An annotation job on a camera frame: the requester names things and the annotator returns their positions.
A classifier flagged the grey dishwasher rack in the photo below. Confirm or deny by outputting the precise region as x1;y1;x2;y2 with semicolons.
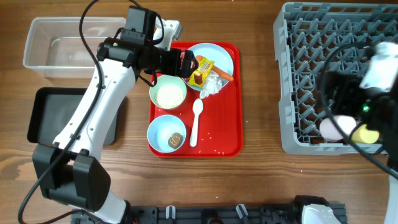
273;2;397;156

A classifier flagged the yellow plastic cup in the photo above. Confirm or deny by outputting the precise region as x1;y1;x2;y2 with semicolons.
351;124;379;144

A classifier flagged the orange carrot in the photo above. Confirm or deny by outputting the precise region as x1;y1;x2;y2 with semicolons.
195;55;234;82

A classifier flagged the brown chocolate cookie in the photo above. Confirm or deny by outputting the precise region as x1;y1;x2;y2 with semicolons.
168;133;183;149

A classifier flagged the white plastic spoon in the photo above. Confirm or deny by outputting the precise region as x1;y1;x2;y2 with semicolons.
190;98;203;147

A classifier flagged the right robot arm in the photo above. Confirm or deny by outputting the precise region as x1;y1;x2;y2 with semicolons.
317;42;397;223

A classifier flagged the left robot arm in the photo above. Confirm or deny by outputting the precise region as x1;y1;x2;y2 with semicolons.
32;4;198;223

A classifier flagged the pink plastic cup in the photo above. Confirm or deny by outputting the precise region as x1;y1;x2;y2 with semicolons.
319;115;356;142

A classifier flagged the black plastic tray bin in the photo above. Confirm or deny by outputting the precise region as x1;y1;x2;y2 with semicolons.
27;87;121;146

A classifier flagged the yellow snack wrapper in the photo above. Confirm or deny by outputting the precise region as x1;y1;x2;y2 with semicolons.
188;57;214;88

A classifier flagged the light blue plate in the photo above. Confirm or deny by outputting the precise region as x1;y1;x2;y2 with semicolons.
183;43;234;92

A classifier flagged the white tissue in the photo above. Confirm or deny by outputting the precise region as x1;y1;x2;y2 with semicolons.
200;71;222;99

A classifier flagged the red snack wrapper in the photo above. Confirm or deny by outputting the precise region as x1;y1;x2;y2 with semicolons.
183;50;198;78

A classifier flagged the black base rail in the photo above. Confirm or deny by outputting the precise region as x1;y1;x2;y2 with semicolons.
70;203;348;224

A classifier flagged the red serving tray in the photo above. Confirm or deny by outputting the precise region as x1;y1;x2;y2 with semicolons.
149;41;243;159

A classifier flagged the light blue bowl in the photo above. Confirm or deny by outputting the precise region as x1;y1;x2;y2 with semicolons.
147;114;187;154

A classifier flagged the clear plastic bin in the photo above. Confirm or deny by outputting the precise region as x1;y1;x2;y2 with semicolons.
23;17;126;78

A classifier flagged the green bowl with rice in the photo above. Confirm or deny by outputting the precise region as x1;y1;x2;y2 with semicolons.
149;75;187;110

